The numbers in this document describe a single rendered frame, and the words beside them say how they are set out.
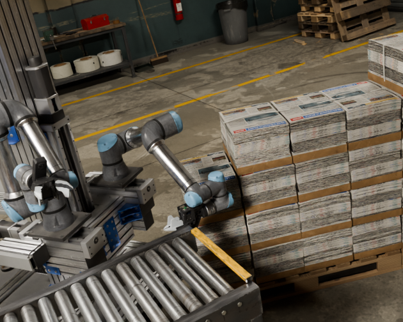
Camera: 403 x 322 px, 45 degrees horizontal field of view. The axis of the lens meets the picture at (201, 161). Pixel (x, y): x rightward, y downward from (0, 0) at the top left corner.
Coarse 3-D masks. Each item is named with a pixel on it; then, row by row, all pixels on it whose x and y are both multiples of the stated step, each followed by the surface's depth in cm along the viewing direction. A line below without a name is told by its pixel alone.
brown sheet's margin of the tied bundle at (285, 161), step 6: (264, 162) 242; (270, 162) 243; (276, 162) 244; (282, 162) 244; (288, 162) 245; (234, 168) 251; (240, 168) 242; (246, 168) 242; (252, 168) 243; (258, 168) 243; (264, 168) 244; (270, 168) 244; (240, 174) 243
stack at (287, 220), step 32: (192, 160) 271; (224, 160) 264; (320, 160) 248; (352, 160) 251; (384, 160) 254; (256, 192) 249; (288, 192) 252; (352, 192) 258; (384, 192) 262; (224, 224) 253; (256, 224) 256; (288, 224) 260; (320, 224) 263; (384, 224) 270; (256, 256) 264; (288, 256) 268; (320, 256) 272; (384, 256) 279; (320, 288) 280
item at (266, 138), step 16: (240, 128) 239; (256, 128) 236; (272, 128) 236; (288, 128) 237; (240, 144) 237; (256, 144) 239; (272, 144) 240; (288, 144) 242; (240, 160) 241; (256, 160) 242
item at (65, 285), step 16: (160, 240) 209; (192, 240) 214; (128, 256) 202; (144, 256) 204; (160, 256) 208; (96, 272) 196; (48, 288) 192; (64, 288) 191; (16, 304) 186; (32, 304) 186; (0, 320) 182
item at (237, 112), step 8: (256, 104) 268; (264, 104) 266; (224, 112) 264; (232, 112) 262; (240, 112) 260; (248, 112) 259; (256, 112) 257; (224, 120) 254; (224, 128) 259; (224, 136) 264
